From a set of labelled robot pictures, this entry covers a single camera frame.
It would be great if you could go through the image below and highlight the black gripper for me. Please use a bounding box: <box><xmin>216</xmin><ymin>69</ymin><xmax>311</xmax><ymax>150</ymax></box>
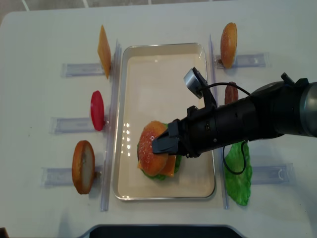
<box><xmin>152</xmin><ymin>105</ymin><xmax>219</xmax><ymax>158</ymax></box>

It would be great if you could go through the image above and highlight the sesame bun top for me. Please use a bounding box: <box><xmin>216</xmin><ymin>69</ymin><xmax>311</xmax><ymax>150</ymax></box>
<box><xmin>137</xmin><ymin>120</ymin><xmax>168</xmax><ymax>177</ymax></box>

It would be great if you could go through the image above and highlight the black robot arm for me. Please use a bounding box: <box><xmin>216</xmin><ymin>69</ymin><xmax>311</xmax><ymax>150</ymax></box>
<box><xmin>152</xmin><ymin>74</ymin><xmax>317</xmax><ymax>158</ymax></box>

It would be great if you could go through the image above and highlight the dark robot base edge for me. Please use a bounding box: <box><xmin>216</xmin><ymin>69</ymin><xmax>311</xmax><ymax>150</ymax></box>
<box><xmin>82</xmin><ymin>225</ymin><xmax>244</xmax><ymax>238</ymax></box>

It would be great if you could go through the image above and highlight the lettuce leaf in burger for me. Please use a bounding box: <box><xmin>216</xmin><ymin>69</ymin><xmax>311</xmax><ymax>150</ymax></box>
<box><xmin>136</xmin><ymin>121</ymin><xmax>183</xmax><ymax>181</ymax></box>

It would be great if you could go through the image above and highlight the cheese slice on burger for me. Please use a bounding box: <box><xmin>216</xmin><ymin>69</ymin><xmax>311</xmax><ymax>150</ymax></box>
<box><xmin>138</xmin><ymin>153</ymin><xmax>177</xmax><ymax>177</ymax></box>

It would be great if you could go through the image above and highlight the brown meat patty standing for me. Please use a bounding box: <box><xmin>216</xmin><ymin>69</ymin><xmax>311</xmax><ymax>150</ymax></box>
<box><xmin>224</xmin><ymin>85</ymin><xmax>239</xmax><ymax>105</ymax></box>

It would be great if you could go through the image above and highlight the standing tomato slice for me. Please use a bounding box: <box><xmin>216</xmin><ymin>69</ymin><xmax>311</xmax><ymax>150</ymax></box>
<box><xmin>90</xmin><ymin>90</ymin><xmax>105</xmax><ymax>131</ymax></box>

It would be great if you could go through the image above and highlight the green lettuce leaf standing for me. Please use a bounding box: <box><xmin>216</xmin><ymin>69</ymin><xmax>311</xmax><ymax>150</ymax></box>
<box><xmin>222</xmin><ymin>141</ymin><xmax>253</xmax><ymax>206</ymax></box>

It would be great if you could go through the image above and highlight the standing cheese slice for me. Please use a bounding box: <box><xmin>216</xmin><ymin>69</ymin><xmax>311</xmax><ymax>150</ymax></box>
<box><xmin>97</xmin><ymin>25</ymin><xmax>111</xmax><ymax>79</ymax></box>

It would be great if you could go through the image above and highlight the clear holder for tomato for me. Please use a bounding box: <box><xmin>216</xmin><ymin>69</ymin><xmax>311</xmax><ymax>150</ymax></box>
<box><xmin>49</xmin><ymin>117</ymin><xmax>96</xmax><ymax>134</ymax></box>

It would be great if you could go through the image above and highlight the clear holder for lettuce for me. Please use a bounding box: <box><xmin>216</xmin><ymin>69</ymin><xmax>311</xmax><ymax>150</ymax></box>
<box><xmin>251</xmin><ymin>164</ymin><xmax>296</xmax><ymax>185</ymax></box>

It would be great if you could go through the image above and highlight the clear holder for cheese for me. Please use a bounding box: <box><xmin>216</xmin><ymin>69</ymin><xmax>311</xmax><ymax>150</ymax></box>
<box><xmin>61</xmin><ymin>63</ymin><xmax>105</xmax><ymax>77</ymax></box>

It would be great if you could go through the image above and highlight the white metal tray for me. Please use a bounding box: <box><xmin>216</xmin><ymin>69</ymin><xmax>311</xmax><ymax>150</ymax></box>
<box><xmin>112</xmin><ymin>43</ymin><xmax>215</xmax><ymax>200</ymax></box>

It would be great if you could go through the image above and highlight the standing bun slice left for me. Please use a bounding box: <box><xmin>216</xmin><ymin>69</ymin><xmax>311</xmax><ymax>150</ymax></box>
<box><xmin>72</xmin><ymin>140</ymin><xmax>95</xmax><ymax>194</ymax></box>

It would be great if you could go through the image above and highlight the clear holder for buns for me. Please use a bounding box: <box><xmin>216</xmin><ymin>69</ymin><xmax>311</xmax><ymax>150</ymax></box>
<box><xmin>230</xmin><ymin>52</ymin><xmax>270</xmax><ymax>69</ymax></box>

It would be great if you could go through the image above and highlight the far bun slice on right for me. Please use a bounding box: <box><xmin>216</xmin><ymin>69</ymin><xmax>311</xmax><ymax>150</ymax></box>
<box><xmin>220</xmin><ymin>22</ymin><xmax>237</xmax><ymax>68</ymax></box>

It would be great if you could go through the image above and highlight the clear holder for left bun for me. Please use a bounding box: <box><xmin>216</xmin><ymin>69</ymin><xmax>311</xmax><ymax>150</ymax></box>
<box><xmin>40</xmin><ymin>166</ymin><xmax>103</xmax><ymax>187</ymax></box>

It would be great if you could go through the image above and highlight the clear right rail strip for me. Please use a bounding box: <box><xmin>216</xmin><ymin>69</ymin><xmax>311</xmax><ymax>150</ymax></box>
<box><xmin>207</xmin><ymin>34</ymin><xmax>230</xmax><ymax>209</ymax></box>

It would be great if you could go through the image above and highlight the clear rail strip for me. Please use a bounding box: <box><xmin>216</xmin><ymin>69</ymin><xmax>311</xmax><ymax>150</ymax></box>
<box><xmin>101</xmin><ymin>40</ymin><xmax>122</xmax><ymax>211</ymax></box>
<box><xmin>207</xmin><ymin>34</ymin><xmax>230</xmax><ymax>209</ymax></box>

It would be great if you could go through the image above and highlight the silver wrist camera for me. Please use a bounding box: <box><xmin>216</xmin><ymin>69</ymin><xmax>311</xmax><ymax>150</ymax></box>
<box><xmin>184</xmin><ymin>67</ymin><xmax>208</xmax><ymax>99</ymax></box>

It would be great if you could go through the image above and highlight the clear left rail strip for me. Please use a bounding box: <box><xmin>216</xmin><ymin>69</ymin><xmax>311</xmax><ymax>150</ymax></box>
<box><xmin>101</xmin><ymin>40</ymin><xmax>122</xmax><ymax>211</ymax></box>

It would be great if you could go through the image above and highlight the black camera cable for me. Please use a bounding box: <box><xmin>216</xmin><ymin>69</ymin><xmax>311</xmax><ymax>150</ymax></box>
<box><xmin>198</xmin><ymin>82</ymin><xmax>251</xmax><ymax>175</ymax></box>

